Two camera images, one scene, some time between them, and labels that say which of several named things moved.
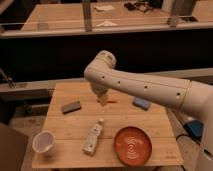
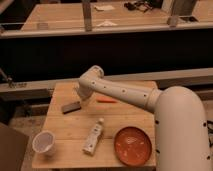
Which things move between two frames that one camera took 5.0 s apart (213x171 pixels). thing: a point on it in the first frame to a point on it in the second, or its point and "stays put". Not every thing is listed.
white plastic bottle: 92,137 stays put
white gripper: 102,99 to 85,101
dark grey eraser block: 71,107 stays put
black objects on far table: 142,5 stays put
